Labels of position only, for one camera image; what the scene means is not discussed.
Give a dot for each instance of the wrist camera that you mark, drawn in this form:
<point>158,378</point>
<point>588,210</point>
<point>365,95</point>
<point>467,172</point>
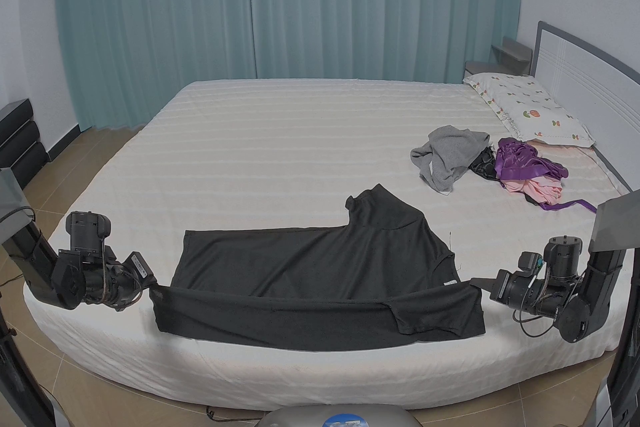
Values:
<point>140,267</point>
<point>529,262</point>

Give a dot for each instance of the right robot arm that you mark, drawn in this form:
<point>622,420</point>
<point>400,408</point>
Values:
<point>607,275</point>

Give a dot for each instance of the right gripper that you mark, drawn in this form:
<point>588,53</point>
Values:
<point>517,290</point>

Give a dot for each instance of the pink garment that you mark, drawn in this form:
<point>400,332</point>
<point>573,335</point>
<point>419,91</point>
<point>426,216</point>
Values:
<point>537,190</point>

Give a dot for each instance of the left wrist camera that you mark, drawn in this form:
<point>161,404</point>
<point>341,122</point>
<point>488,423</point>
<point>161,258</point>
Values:
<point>140,267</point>

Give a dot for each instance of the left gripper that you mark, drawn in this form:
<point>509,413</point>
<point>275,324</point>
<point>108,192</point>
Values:
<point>112,287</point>

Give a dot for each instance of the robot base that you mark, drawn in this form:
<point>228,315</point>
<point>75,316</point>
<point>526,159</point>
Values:
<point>300,417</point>

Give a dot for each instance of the grey bedside table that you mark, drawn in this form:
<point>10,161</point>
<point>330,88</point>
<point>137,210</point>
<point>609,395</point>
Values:
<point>505,52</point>

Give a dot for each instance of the purple garment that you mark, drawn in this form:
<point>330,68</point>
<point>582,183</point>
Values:
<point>517,160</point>

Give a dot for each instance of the white printed pillow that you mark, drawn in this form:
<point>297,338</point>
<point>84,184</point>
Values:
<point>530,107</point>

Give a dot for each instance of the grey garment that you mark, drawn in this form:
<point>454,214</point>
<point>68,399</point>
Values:
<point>447,152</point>

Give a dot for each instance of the black patterned garment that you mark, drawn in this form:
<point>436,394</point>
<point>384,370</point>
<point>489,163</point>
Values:
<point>482,165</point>

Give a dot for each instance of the black T-shirt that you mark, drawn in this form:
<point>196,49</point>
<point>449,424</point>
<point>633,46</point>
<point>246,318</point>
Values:
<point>310,315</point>

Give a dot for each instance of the bed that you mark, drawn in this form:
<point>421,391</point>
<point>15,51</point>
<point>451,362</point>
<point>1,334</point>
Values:
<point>300,130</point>

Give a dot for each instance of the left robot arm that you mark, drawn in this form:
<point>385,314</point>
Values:
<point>45,270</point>

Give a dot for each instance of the black chest of drawers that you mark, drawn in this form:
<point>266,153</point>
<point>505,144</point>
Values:
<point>20,140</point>

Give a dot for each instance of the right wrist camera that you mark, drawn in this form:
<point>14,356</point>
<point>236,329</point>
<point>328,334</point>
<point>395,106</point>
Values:
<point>529,262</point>

